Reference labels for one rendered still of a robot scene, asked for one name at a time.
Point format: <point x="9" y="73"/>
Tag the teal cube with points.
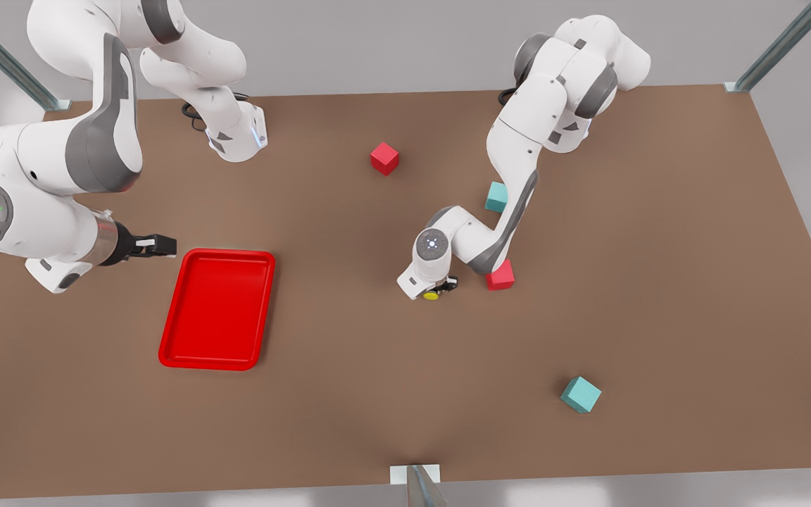
<point x="581" y="394"/>
<point x="496" y="198"/>

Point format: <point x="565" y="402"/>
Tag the red plastic tray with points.
<point x="217" y="308"/>

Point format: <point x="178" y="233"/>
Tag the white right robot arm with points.
<point x="60" y="155"/>

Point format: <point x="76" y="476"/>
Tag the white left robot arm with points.
<point x="518" y="141"/>

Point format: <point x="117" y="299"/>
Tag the red cube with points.
<point x="384" y="158"/>
<point x="502" y="277"/>

